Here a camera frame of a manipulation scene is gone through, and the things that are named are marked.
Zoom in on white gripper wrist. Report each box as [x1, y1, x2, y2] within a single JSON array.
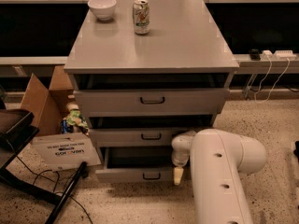
[[171, 149, 190, 186]]

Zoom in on grey bottom drawer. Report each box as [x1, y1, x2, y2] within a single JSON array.
[[95, 146, 173, 183]]

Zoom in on grey drawer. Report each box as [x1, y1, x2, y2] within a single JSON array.
[[95, 146, 173, 183], [74, 89, 229, 118], [89, 127, 205, 147]]

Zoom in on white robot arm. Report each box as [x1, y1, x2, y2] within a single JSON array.
[[171, 129, 266, 224]]

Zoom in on grey middle drawer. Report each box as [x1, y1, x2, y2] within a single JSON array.
[[89, 127, 205, 147]]

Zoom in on grey top drawer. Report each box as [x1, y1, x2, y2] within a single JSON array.
[[74, 89, 229, 118]]

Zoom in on grey drawer cabinet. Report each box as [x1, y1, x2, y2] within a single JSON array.
[[64, 0, 240, 154]]

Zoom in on green toy figure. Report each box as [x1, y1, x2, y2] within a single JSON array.
[[60, 102, 89, 135]]

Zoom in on brown cardboard box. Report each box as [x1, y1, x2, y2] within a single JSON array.
[[21, 65, 101, 171]]

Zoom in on black adapter on ledge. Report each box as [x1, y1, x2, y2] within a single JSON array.
[[249, 49, 261, 61]]

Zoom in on white power strip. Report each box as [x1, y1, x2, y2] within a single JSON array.
[[262, 50, 296, 60]]

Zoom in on white green soda can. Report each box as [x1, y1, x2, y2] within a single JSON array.
[[133, 0, 150, 35]]

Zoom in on black stand with tray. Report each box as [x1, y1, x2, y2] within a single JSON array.
[[0, 109, 87, 224]]

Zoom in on white ceramic bowl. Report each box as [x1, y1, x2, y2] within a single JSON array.
[[88, 0, 117, 21]]

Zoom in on black floor cable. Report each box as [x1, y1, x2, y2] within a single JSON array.
[[6, 138, 94, 224]]

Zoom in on white hanging cable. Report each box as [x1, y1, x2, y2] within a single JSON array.
[[253, 58, 292, 104]]

